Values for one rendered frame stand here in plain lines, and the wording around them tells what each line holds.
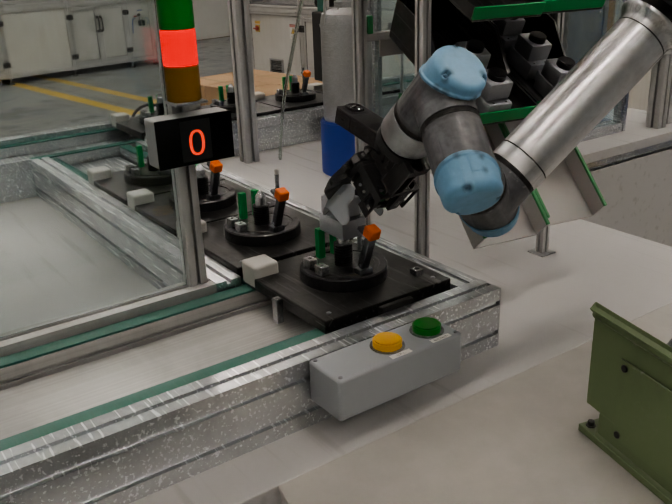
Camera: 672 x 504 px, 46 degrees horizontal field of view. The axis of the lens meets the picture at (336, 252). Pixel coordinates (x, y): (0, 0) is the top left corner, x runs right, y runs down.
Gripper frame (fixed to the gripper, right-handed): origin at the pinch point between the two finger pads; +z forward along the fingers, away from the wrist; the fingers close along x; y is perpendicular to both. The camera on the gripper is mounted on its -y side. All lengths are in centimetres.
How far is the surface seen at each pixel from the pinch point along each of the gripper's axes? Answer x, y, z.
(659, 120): 164, -22, 50
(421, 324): -2.3, 24.0, -7.1
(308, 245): 2.8, -1.3, 18.4
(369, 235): -1.0, 8.3, -4.2
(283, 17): 349, -389, 429
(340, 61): 55, -59, 47
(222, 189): 4.4, -27.3, 41.5
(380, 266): 3.6, 11.0, 3.2
